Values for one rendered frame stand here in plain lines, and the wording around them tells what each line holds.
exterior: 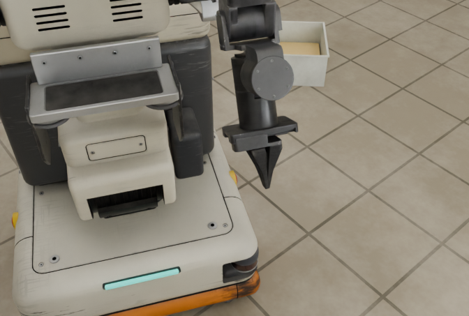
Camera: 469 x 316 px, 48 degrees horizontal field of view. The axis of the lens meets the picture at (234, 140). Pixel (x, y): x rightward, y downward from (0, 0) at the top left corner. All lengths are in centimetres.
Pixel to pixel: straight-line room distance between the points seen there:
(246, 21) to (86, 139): 49
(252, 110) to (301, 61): 154
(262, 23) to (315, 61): 155
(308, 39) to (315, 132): 60
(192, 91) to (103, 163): 35
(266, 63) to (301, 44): 186
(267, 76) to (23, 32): 46
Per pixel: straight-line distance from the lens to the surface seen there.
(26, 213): 151
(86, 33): 96
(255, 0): 71
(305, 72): 231
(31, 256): 141
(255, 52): 67
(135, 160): 113
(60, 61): 95
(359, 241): 175
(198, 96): 139
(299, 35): 254
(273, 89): 67
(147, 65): 97
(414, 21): 298
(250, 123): 75
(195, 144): 128
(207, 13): 97
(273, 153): 76
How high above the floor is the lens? 135
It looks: 41 degrees down
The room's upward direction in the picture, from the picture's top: straight up
